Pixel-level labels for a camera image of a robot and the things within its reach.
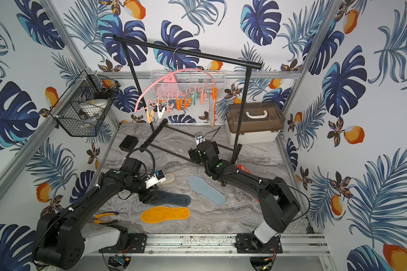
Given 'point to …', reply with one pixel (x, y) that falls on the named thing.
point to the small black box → (129, 143)
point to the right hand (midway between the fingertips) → (201, 144)
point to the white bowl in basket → (95, 107)
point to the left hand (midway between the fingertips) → (156, 190)
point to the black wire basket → (81, 110)
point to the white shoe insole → (207, 191)
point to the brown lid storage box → (263, 121)
